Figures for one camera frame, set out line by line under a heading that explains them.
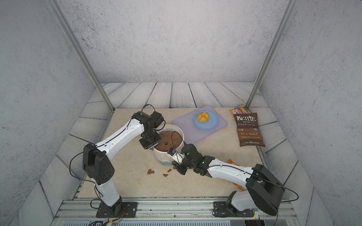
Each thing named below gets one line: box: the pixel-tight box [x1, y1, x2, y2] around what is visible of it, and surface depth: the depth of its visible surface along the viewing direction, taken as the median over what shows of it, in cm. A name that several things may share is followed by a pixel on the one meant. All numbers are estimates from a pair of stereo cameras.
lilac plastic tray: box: [171, 105, 228, 145], surface depth 113 cm
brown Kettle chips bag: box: [233, 112, 266, 148], surface depth 107 cm
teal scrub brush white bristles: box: [160, 160, 173, 166], surface depth 84 cm
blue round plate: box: [192, 110, 220, 131], surface depth 113 cm
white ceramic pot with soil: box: [153, 124, 185, 162], surface depth 88 cm
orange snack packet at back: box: [229, 103, 251, 115], surface depth 117 cm
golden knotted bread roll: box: [197, 112, 210, 123], surface depth 113 cm
